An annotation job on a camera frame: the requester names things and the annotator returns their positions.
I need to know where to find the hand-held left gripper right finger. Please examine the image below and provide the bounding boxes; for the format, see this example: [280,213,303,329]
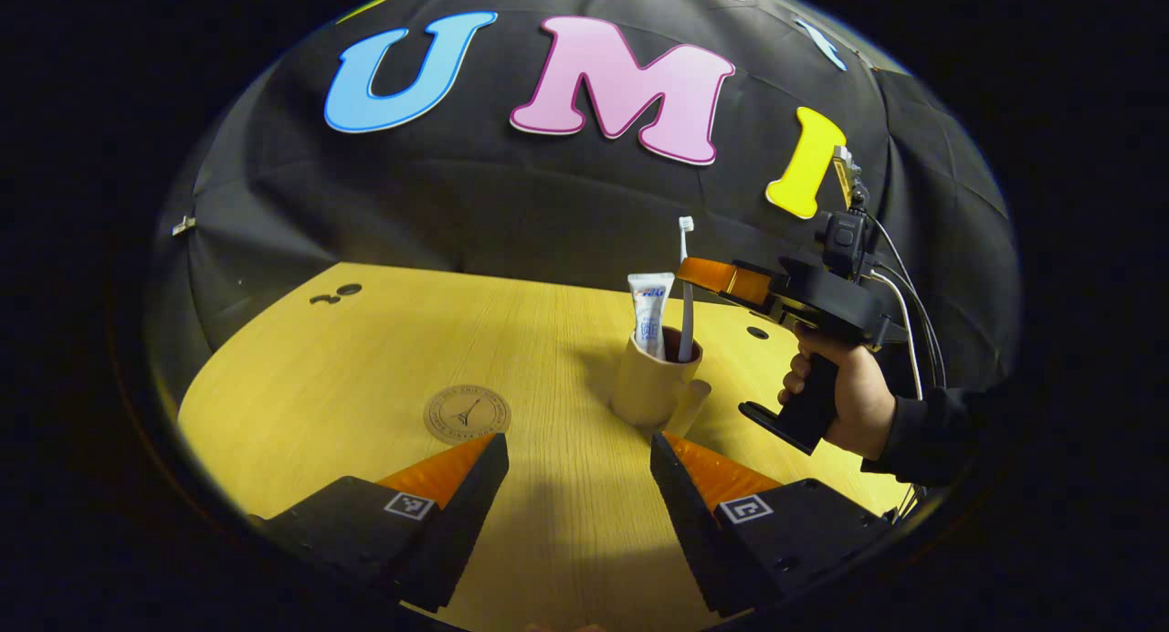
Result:
[650,433,900,616]

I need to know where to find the white toothpaste tube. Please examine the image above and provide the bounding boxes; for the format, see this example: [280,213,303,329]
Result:
[627,272,675,361]

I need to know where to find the wooden desktop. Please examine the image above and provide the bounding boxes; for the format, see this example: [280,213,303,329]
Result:
[178,263,914,632]

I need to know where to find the white toothbrush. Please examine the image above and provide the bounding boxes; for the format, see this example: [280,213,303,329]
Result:
[677,216,696,363]

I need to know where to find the round cork coaster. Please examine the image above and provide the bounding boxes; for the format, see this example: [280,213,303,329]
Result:
[424,384,512,446]

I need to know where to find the right hand-held gripper cables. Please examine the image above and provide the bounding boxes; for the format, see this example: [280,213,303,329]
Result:
[863,210,948,523]

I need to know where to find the black backdrop cloth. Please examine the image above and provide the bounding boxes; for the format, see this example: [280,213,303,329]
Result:
[146,0,1019,414]

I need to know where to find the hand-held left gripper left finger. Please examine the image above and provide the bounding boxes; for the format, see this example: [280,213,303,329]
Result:
[251,433,510,613]

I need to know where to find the beige cup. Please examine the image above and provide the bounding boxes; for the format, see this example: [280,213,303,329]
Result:
[612,326,711,438]

